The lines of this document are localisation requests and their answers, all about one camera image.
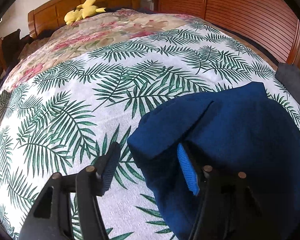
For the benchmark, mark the wooden louvred wardrobe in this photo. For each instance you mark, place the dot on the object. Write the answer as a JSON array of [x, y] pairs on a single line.
[[269, 23]]

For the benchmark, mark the floral quilt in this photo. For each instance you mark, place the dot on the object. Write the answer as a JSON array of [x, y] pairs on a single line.
[[86, 35]]

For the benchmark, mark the wooden headboard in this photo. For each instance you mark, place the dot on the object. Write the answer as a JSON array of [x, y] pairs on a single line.
[[50, 15]]

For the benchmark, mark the palm leaf bed sheet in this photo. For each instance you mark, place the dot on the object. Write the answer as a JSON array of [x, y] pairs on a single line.
[[63, 119]]

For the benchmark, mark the yellow plush toy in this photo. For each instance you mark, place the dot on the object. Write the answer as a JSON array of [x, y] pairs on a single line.
[[82, 11]]

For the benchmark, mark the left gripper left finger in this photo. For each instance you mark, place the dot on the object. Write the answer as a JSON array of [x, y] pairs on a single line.
[[50, 216]]

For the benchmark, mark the wooden chair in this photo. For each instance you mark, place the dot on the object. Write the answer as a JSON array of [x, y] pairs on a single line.
[[11, 47]]

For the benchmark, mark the navy blue suit jacket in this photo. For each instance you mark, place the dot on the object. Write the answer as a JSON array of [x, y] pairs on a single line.
[[241, 129]]

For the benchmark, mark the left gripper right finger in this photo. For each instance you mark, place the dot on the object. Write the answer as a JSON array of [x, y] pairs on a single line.
[[228, 208]]

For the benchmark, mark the dark grey garment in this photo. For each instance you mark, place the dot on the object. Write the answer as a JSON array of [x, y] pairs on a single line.
[[289, 76]]

